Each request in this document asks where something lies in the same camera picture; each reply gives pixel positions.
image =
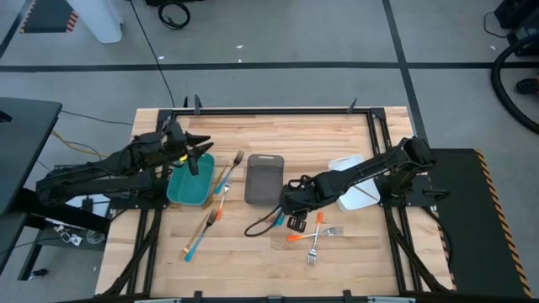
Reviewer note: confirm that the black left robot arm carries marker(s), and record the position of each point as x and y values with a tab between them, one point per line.
105	177

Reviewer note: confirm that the black hazard-striped floor mat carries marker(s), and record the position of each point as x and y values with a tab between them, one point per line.
46	17

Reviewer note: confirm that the white paper sheet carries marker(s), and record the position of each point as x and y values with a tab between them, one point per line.
97	206

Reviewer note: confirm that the clear round lid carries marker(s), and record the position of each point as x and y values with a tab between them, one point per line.
96	237

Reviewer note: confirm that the white pillar base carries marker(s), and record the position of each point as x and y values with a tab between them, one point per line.
99	21

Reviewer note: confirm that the grey translucent plastic bin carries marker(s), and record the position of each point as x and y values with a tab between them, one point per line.
264	181

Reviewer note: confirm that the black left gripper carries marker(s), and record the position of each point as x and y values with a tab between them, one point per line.
177	143

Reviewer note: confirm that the white plastic bin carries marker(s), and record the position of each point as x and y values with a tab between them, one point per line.
358	203

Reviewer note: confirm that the black aluminium table frame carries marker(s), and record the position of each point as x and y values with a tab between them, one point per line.
269	111

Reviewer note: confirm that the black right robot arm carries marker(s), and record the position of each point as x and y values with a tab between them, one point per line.
370	168

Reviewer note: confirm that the black equipment case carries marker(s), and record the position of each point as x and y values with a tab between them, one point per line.
522	25

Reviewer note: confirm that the black desk top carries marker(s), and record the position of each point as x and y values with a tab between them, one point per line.
25	139

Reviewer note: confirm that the black hazard-striped platform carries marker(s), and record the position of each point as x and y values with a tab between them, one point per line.
476	235

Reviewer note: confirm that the teal plastic bin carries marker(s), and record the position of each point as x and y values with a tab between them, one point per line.
189	191

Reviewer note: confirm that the black desk foot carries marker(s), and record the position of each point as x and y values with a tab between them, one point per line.
40	272

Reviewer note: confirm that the dark shoe-like object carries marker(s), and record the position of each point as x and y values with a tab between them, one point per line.
528	86

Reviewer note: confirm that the black frame bracket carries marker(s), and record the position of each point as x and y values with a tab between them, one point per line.
198	296
347	296
198	105
352	106

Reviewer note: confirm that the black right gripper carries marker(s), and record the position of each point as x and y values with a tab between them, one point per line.
301	195

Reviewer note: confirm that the white light bar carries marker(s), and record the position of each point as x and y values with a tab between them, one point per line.
158	300
391	300

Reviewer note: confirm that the black desk support beam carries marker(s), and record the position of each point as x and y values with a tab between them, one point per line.
50	214

